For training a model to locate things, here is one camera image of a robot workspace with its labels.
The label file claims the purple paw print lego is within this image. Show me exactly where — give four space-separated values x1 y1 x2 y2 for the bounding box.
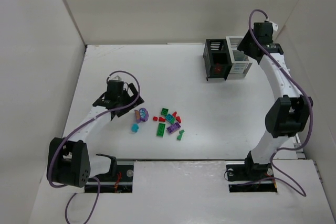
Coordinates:
134 108 149 123

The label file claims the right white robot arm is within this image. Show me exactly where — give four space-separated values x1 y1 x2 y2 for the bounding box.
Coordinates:
229 21 313 181

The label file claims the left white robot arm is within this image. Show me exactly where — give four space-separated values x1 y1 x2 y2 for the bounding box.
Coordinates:
46 80 144 188

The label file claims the white slatted container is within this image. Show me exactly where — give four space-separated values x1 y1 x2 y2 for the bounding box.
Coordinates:
226 36 253 80

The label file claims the black slatted container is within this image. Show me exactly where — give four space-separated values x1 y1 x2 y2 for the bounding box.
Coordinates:
203 39 232 81

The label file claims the small cyan lego block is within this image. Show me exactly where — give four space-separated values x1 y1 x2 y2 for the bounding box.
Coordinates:
131 123 139 133

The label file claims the square green lego piece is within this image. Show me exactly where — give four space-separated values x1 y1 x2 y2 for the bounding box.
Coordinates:
161 108 169 116

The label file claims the teal square lego piece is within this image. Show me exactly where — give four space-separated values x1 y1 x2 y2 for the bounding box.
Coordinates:
165 114 175 124

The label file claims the long green lego plate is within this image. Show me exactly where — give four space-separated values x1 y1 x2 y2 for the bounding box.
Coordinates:
156 123 165 137

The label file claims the purple lego plate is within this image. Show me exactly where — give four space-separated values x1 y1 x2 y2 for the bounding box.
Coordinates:
166 122 181 134

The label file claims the small green lego piece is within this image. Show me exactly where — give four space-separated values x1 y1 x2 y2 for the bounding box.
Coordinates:
176 130 185 141

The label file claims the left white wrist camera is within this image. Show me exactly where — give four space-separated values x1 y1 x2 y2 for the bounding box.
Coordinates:
107 75 122 82

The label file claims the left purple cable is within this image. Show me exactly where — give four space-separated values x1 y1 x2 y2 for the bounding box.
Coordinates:
47 71 141 222

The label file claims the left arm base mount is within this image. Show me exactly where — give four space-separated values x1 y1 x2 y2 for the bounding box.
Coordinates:
96 164 134 194

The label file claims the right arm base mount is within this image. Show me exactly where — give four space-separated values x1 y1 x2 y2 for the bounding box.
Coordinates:
224 164 278 193

